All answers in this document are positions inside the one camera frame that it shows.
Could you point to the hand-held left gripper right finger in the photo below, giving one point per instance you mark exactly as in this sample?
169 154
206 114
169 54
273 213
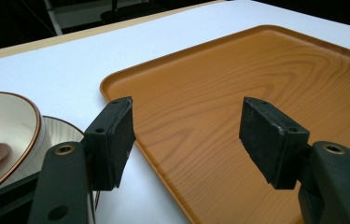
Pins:
275 143

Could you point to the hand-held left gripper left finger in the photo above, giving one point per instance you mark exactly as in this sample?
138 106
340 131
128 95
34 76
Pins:
107 146

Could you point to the white ribbed plate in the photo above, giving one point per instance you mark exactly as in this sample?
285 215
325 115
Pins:
62 130

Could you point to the wood-grain orange tray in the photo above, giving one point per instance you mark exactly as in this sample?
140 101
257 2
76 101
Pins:
225 93

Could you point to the white bowl with brown rim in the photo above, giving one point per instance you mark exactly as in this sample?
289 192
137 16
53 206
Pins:
4 124

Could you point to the white metal stand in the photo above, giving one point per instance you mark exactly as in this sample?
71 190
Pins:
53 15

